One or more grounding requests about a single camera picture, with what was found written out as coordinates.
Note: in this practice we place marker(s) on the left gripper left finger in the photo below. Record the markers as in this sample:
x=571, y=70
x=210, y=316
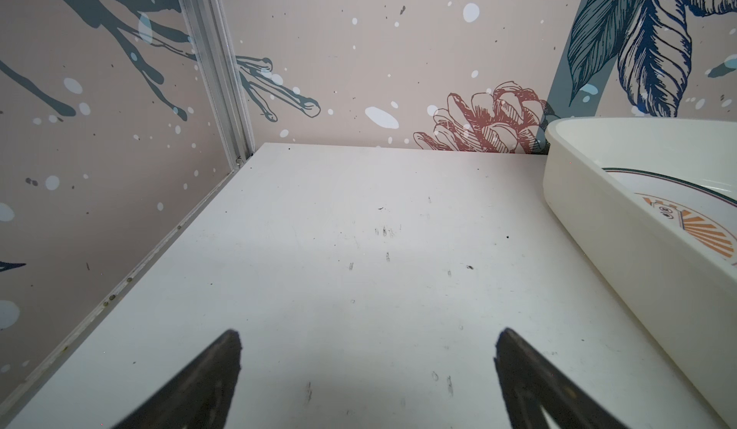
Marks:
x=198, y=396

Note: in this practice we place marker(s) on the white plastic bin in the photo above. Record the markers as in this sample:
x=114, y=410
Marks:
x=683, y=293

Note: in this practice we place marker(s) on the large orange sunburst plate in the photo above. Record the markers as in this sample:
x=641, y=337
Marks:
x=707, y=215

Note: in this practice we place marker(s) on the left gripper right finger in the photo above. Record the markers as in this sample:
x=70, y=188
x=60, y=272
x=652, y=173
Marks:
x=535, y=391

